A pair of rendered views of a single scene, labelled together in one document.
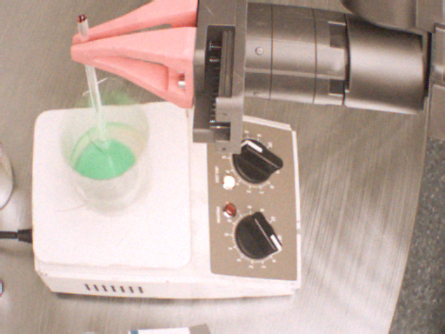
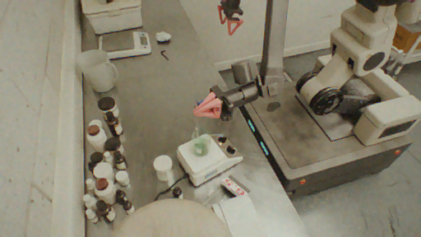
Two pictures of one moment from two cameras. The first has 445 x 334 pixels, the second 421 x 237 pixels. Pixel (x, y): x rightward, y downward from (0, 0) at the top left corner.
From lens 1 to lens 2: 0.37 m
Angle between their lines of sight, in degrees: 25
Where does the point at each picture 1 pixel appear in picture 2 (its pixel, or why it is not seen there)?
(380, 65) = (248, 90)
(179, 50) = (218, 102)
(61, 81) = (172, 147)
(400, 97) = (254, 95)
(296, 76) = (236, 99)
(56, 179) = (190, 155)
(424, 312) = not seen: hidden behind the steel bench
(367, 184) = (241, 138)
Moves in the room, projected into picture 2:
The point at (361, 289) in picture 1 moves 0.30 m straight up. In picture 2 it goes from (254, 155) to (268, 95)
